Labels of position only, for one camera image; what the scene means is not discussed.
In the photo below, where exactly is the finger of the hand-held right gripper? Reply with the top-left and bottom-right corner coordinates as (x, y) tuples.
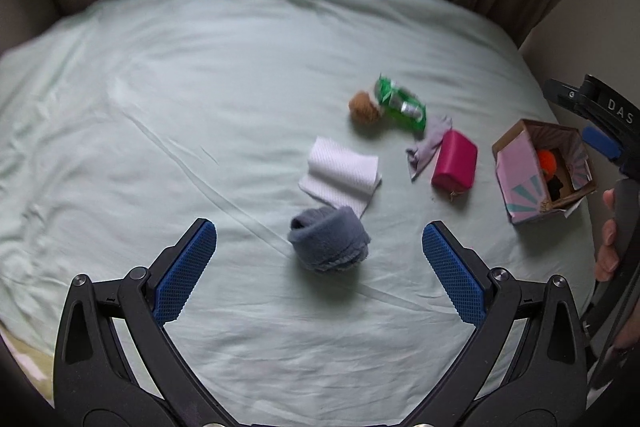
(581, 125), (640, 180)
(542, 77), (588, 114)

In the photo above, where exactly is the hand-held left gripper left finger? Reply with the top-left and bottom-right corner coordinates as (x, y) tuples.
(52, 218), (236, 427)

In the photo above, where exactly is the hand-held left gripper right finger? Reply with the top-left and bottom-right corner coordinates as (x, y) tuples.
(400, 220), (588, 427)

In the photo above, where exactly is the pink printed cardboard box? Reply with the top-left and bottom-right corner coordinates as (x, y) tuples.
(491, 119), (598, 225)

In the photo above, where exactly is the magenta pouch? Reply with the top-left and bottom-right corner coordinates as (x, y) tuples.
(431, 129), (479, 194)

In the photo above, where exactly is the lilac cloth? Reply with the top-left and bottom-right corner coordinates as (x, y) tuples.
(406, 116), (453, 181)

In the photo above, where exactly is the grey sock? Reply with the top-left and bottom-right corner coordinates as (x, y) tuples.
(287, 206), (372, 274)

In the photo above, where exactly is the white cloth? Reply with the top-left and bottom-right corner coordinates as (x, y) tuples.
(298, 136), (383, 218)

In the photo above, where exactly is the green plastic packet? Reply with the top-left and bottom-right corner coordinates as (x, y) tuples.
(374, 75), (427, 131)

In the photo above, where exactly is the brown fuzzy ball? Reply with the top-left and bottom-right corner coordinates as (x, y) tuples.
(348, 91), (383, 125)

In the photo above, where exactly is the person's right hand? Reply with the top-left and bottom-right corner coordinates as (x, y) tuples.
(594, 188), (622, 283)

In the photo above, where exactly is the orange ball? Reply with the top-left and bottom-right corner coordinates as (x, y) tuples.
(537, 149), (561, 180)

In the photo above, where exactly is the black fabric item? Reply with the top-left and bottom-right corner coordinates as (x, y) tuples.
(545, 174), (576, 201)

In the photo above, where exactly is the pale yellow cloth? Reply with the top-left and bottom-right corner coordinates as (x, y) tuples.
(0, 324), (56, 410)

